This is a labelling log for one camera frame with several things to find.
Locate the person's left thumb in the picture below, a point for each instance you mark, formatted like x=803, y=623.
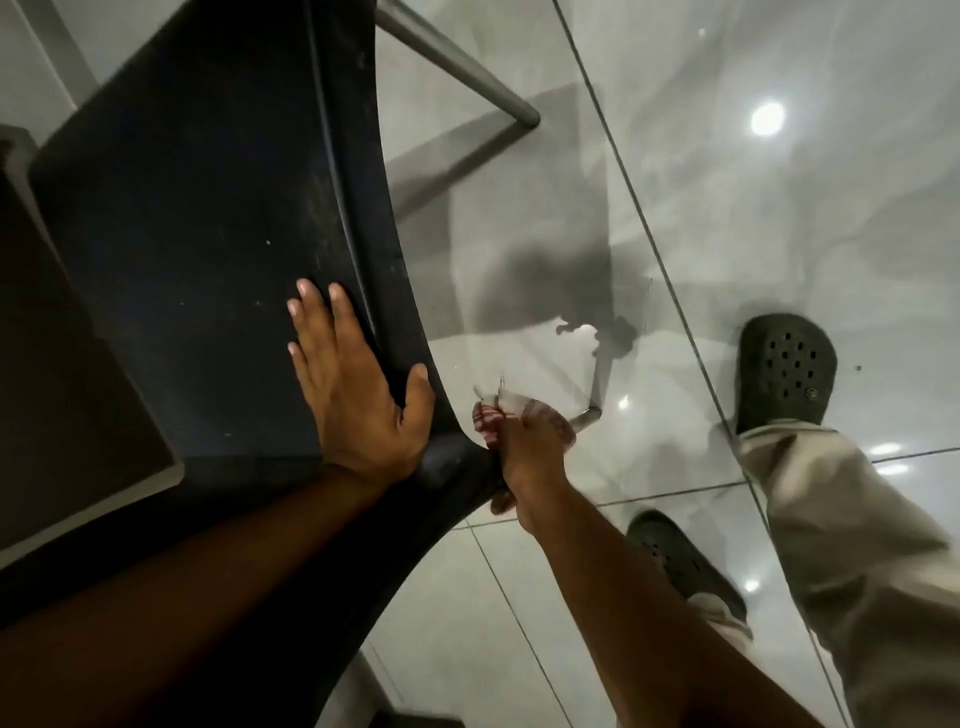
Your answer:
x=418, y=405

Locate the black plastic chair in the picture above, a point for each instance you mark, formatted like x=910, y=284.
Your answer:
x=210, y=187

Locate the person's right forearm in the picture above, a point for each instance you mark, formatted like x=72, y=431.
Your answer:
x=645, y=630

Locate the red white checked cloth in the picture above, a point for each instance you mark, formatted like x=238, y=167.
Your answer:
x=486, y=421

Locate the dark green right clog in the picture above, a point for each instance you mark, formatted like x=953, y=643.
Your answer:
x=784, y=371

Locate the person's right fingers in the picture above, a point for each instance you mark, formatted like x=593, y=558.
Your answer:
x=536, y=424

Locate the person's left hand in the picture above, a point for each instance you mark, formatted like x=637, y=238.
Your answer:
x=352, y=405

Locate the beige trousers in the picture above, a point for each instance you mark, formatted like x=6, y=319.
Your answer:
x=862, y=555

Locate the dark green left clog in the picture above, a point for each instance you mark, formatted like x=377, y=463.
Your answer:
x=679, y=559

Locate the dark brown table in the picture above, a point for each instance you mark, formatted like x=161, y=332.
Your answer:
x=67, y=375

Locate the person's left little finger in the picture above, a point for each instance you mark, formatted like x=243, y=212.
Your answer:
x=301, y=367

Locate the person's left forearm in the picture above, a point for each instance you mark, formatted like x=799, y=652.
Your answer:
x=187, y=600

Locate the dark green clog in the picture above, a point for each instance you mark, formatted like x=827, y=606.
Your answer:
x=784, y=371
x=679, y=559

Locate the person's right hand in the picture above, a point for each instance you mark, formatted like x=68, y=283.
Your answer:
x=532, y=457

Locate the person's left middle finger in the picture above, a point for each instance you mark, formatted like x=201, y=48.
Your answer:
x=316, y=315

